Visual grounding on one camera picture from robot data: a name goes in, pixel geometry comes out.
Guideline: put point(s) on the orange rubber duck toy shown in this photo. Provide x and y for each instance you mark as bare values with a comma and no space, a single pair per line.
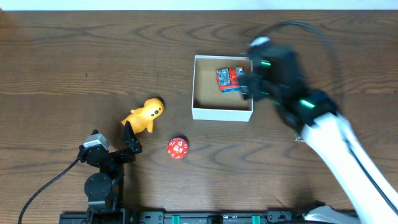
143,118

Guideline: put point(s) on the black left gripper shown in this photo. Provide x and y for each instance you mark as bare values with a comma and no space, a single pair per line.
116,156

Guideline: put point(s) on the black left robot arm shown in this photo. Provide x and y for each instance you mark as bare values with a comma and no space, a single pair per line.
105,189

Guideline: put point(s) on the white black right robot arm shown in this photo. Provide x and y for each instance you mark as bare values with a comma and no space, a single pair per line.
317,119

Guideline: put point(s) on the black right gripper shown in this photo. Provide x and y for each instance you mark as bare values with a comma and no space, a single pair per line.
253,86

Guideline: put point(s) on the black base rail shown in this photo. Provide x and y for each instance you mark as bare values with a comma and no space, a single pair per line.
320,215

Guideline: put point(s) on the red polyhedral die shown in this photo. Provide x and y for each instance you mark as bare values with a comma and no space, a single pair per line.
177,148

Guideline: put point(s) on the red grey toy truck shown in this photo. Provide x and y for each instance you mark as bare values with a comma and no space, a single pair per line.
227,79

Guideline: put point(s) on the multicolour puzzle cube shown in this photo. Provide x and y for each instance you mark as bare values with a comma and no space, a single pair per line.
297,137

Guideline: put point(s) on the white cardboard box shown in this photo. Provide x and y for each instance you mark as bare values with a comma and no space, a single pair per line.
208,102

